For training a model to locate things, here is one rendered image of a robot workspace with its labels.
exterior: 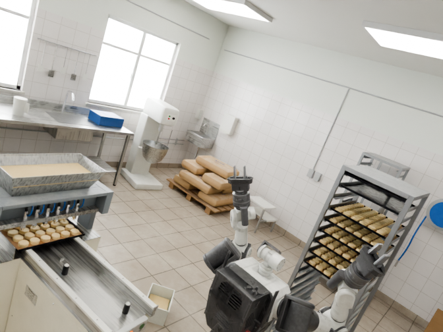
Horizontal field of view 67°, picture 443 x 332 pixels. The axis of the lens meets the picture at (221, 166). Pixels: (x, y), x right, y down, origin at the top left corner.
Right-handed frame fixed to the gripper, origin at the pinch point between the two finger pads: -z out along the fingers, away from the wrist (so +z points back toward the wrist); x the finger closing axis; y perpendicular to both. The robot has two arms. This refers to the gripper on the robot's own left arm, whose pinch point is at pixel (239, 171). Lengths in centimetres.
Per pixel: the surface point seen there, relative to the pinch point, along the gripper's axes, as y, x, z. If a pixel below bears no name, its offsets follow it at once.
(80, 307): 44, -71, 52
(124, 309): 31, -57, 63
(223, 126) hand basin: -451, -117, 66
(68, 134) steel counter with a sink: -216, -268, 25
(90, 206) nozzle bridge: -19, -103, 31
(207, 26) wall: -477, -139, -113
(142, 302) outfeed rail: 22, -52, 66
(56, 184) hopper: 5, -104, 7
